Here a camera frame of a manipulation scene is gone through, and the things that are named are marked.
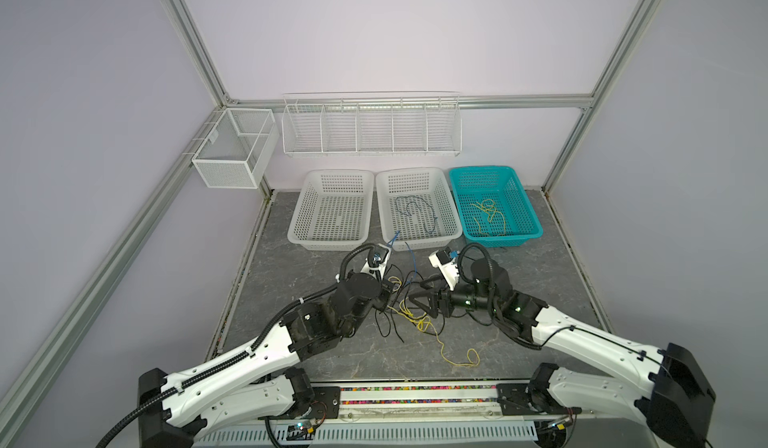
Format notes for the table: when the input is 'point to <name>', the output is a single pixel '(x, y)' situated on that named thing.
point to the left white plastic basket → (335, 210)
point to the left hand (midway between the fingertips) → (384, 273)
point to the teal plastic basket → (473, 184)
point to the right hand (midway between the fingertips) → (416, 292)
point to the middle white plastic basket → (417, 207)
